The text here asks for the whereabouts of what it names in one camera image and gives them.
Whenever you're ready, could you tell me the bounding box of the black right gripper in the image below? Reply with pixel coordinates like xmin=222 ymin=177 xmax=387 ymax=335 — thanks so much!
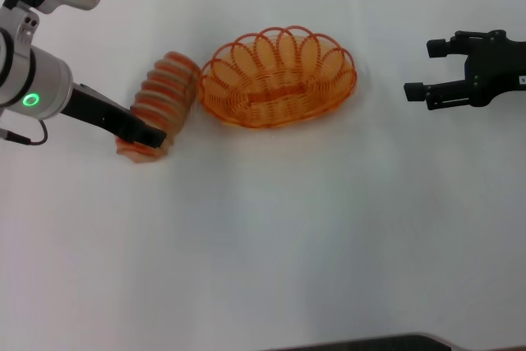
xmin=403 ymin=30 xmax=526 ymax=112

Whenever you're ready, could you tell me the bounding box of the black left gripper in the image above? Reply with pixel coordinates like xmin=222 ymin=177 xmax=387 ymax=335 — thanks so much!
xmin=61 ymin=82 xmax=168 ymax=150

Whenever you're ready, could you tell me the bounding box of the sliced bread loaf orange crust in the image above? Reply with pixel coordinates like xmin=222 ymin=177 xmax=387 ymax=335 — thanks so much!
xmin=115 ymin=51 xmax=201 ymax=164

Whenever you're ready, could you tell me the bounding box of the orange wire basket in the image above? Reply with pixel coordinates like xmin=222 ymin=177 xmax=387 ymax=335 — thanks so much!
xmin=196 ymin=25 xmax=358 ymax=131

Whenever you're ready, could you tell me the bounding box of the dark curved base panel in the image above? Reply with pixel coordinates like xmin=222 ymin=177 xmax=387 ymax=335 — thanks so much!
xmin=262 ymin=331 xmax=465 ymax=351

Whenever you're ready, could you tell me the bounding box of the thin dark left arm cable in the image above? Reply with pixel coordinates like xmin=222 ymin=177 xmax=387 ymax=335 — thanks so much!
xmin=0 ymin=118 xmax=48 ymax=147

